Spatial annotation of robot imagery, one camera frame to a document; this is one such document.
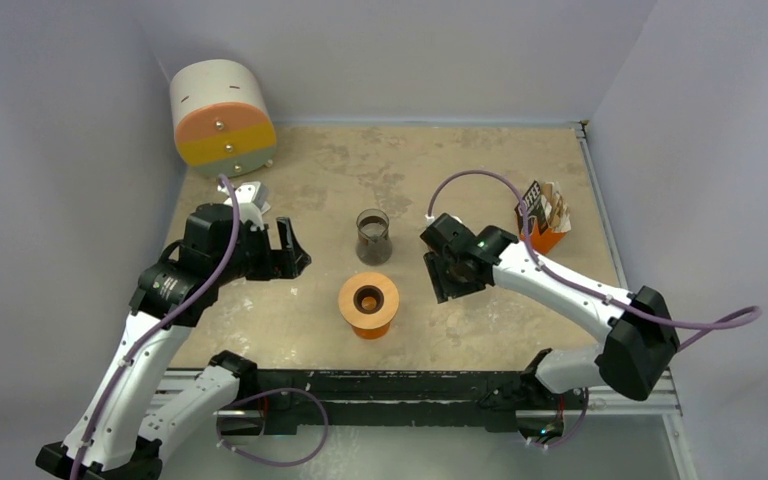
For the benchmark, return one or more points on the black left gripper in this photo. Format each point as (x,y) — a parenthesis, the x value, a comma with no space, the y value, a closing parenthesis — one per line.
(282,262)

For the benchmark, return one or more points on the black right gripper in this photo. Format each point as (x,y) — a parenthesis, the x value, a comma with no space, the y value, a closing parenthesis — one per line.
(442,266)

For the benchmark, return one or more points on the orange glass carafe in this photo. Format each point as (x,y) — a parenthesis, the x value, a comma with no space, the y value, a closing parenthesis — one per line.
(371,333)

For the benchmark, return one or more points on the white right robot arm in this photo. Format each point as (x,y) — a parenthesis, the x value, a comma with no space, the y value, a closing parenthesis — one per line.
(629,354)

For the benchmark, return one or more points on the orange coffee filter box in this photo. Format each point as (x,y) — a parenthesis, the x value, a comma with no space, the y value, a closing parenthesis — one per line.
(546,217)

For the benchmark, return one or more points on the grey glass carafe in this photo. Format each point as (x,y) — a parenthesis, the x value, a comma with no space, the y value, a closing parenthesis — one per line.
(374,246)

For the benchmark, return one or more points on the white round drawer cabinet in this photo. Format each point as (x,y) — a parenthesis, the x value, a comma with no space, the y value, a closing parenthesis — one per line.
(221,125)

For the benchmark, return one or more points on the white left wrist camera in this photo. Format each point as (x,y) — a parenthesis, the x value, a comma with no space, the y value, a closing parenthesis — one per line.
(252,200)

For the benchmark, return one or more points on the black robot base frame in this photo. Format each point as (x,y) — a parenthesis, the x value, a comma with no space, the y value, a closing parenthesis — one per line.
(496,401)

